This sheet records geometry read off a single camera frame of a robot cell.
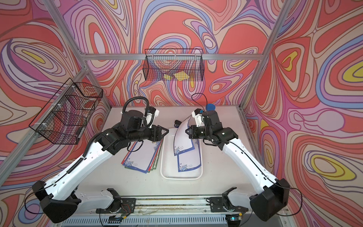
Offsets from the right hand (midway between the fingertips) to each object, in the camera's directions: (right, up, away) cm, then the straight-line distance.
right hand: (187, 134), depth 74 cm
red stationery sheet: (-22, -21, +13) cm, 33 cm away
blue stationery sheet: (-2, -5, +4) cm, 7 cm away
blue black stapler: (-6, +5, +32) cm, 33 cm away
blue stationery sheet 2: (+3, -16, +11) cm, 20 cm away
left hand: (-10, +3, -7) cm, 12 cm away
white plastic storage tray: (-11, -19, +14) cm, 26 cm away
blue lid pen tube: (+17, +17, +22) cm, 32 cm away
